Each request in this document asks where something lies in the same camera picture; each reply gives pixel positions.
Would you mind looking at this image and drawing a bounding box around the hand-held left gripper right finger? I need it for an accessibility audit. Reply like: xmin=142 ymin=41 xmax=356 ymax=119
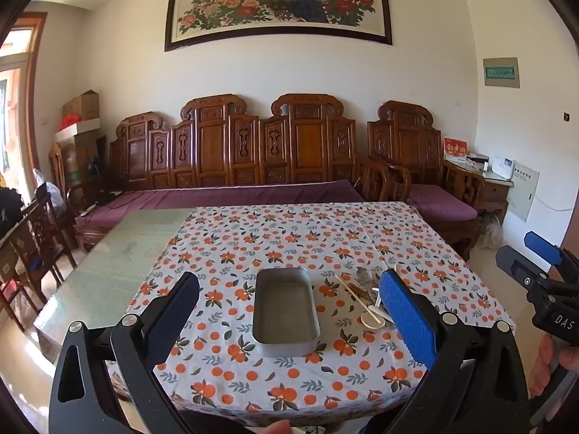
xmin=378 ymin=268 xmax=531 ymax=434

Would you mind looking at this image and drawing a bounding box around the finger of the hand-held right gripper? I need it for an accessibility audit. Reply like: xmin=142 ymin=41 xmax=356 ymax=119
xmin=524 ymin=230 xmax=579 ymax=281
xmin=495 ymin=244 xmax=551 ymax=288

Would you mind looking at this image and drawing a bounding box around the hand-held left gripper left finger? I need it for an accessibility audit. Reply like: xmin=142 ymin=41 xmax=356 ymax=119
xmin=49 ymin=271 xmax=202 ymax=434

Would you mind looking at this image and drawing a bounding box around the white ceramic spoon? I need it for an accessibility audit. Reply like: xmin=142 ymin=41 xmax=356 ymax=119
xmin=361 ymin=304 xmax=386 ymax=329

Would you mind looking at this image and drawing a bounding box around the rectangular metal tray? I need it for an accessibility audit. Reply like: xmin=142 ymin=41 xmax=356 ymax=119
xmin=252 ymin=268 xmax=320 ymax=357

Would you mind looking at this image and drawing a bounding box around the person's right hand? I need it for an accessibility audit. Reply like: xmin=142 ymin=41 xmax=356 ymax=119
xmin=528 ymin=335 xmax=579 ymax=397

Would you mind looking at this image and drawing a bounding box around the grey mop head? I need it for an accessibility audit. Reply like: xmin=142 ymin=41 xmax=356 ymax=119
xmin=477 ymin=212 xmax=504 ymax=250

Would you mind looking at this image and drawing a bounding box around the white electrical cabinet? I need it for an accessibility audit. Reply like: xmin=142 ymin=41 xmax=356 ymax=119
xmin=504 ymin=160 xmax=541 ymax=223

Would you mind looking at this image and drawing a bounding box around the metal spoon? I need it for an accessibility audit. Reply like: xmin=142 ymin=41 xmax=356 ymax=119
xmin=356 ymin=267 xmax=378 ymax=305

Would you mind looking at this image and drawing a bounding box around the wooden side table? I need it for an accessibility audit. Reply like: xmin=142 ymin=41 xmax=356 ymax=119
xmin=441 ymin=158 xmax=515 ymax=226

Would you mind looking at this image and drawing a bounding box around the purple armchair cushion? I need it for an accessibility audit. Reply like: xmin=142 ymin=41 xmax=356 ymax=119
xmin=407 ymin=184 xmax=479 ymax=222

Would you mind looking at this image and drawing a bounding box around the orange print tablecloth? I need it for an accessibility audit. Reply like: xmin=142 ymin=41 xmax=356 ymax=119
xmin=111 ymin=201 xmax=516 ymax=428

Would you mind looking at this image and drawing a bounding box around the red card box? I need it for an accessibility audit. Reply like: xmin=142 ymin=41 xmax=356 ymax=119
xmin=443 ymin=137 xmax=469 ymax=164

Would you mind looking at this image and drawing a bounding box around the wooden dining chair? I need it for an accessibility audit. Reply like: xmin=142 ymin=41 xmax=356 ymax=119
xmin=0 ymin=230 xmax=44 ymax=332
xmin=18 ymin=192 xmax=79 ymax=301

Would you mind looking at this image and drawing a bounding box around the carved wooden armchair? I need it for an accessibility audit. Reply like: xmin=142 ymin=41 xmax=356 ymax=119
xmin=367 ymin=101 xmax=487 ymax=260

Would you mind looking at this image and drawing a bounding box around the carved wooden sofa bench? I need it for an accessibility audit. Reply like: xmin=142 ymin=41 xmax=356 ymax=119
xmin=67 ymin=94 xmax=410 ymax=254

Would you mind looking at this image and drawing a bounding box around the white plastic bag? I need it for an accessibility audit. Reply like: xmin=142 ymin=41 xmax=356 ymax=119
xmin=33 ymin=169 xmax=67 ymax=211

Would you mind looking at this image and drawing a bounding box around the wooden corner chair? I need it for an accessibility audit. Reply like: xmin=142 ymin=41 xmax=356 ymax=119
xmin=48 ymin=142 xmax=93 ymax=236

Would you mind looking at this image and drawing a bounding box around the black bag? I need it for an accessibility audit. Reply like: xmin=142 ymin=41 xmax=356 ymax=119
xmin=0 ymin=187 xmax=29 ymax=238

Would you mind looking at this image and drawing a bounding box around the flat white box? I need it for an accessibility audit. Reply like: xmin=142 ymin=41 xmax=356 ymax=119
xmin=54 ymin=118 xmax=101 ymax=140

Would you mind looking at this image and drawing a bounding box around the small cardboard box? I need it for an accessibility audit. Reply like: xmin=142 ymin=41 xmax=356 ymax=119
xmin=62 ymin=90 xmax=101 ymax=122

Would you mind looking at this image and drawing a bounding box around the framed peacock flower painting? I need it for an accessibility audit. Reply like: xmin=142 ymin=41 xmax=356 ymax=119
xmin=164 ymin=0 xmax=393 ymax=52

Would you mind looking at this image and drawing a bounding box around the white cable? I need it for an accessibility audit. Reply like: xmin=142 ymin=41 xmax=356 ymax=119
xmin=534 ymin=192 xmax=576 ymax=213

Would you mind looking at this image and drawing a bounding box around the wall panel with green label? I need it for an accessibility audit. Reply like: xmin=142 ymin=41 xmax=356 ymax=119
xmin=482 ymin=57 xmax=521 ymax=89

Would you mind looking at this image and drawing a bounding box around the wooden door frame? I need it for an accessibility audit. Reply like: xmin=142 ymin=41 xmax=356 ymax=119
xmin=0 ymin=11 xmax=48 ymax=209

